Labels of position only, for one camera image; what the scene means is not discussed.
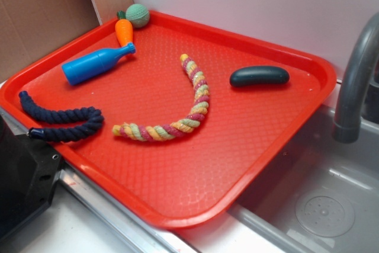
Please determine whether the dark blue rope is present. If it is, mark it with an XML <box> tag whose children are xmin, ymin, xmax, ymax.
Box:
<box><xmin>18</xmin><ymin>90</ymin><xmax>105</xmax><ymax>143</ymax></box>

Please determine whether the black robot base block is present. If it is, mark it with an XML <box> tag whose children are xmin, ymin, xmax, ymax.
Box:
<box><xmin>1</xmin><ymin>119</ymin><xmax>62</xmax><ymax>242</ymax></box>

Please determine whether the red plastic tray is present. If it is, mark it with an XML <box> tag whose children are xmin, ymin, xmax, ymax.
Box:
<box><xmin>1</xmin><ymin>11</ymin><xmax>336</xmax><ymax>229</ymax></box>

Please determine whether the dark green toy cucumber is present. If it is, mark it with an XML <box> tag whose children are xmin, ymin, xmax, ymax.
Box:
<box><xmin>229</xmin><ymin>66</ymin><xmax>290</xmax><ymax>88</ymax></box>

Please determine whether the orange toy carrot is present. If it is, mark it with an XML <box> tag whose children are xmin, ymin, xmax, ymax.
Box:
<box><xmin>115</xmin><ymin>11</ymin><xmax>133</xmax><ymax>47</ymax></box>

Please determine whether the green ball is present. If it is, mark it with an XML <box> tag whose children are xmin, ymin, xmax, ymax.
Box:
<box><xmin>126</xmin><ymin>4</ymin><xmax>150</xmax><ymax>28</ymax></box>

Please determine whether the blue plastic toy bottle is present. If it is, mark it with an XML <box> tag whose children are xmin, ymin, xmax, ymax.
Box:
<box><xmin>62</xmin><ymin>43</ymin><xmax>136</xmax><ymax>85</ymax></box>

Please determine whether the grey sink basin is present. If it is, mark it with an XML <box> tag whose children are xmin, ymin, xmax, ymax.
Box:
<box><xmin>230</xmin><ymin>107</ymin><xmax>378</xmax><ymax>252</ymax></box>

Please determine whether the grey faucet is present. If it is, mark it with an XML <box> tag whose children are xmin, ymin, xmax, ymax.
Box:
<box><xmin>332</xmin><ymin>14</ymin><xmax>378</xmax><ymax>143</ymax></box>

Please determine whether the brown cardboard panel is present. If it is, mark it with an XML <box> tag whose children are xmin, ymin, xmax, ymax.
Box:
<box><xmin>1</xmin><ymin>0</ymin><xmax>133</xmax><ymax>81</ymax></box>

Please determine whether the multicolour twisted rope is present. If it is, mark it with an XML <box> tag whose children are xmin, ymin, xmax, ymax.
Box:
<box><xmin>111</xmin><ymin>53</ymin><xmax>211</xmax><ymax>143</ymax></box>

